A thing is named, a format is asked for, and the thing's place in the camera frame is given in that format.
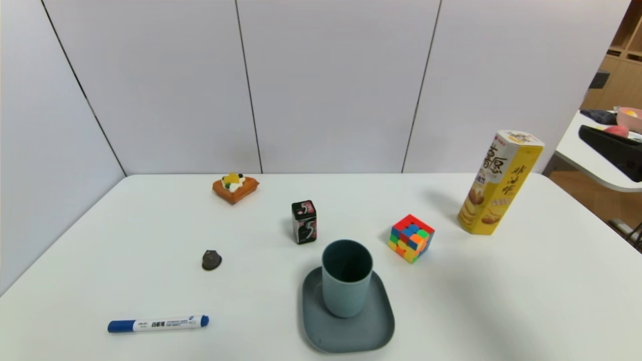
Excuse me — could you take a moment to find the blue-grey plastic cup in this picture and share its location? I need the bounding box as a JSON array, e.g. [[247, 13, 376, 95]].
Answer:
[[322, 239, 374, 318]]

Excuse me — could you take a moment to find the blue-grey square dish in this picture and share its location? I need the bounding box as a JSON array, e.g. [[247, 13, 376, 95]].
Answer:
[[301, 266, 395, 353]]

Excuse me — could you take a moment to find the black gum container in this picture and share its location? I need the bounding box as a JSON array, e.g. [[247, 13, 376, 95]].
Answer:
[[292, 200, 317, 245]]

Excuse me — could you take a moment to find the orange toy waffle cake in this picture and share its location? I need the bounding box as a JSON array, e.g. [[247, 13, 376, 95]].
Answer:
[[212, 173, 260, 205]]

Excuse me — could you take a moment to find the colourful puzzle cube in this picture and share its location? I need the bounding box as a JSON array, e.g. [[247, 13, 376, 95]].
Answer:
[[387, 214, 435, 264]]

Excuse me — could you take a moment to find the yellow hexagonal snack box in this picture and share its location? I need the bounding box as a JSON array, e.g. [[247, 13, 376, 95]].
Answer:
[[457, 130, 545, 236]]

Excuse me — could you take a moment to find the blue white whiteboard marker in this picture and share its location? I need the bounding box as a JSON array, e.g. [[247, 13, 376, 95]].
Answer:
[[108, 314, 210, 333]]

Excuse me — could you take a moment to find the white side table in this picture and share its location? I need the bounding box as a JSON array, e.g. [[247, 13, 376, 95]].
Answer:
[[554, 110, 642, 194]]

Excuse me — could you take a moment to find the dark cloth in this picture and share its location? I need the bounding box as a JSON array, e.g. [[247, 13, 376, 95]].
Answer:
[[579, 109, 618, 126]]

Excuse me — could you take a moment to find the pink bowl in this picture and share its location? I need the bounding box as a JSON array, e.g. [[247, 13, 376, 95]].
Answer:
[[616, 107, 642, 135]]

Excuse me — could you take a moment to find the wooden shelf unit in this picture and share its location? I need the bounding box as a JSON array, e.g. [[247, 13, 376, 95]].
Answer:
[[580, 0, 642, 112]]

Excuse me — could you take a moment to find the dark chair frame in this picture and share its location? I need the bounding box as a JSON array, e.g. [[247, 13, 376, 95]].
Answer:
[[608, 218, 642, 253]]

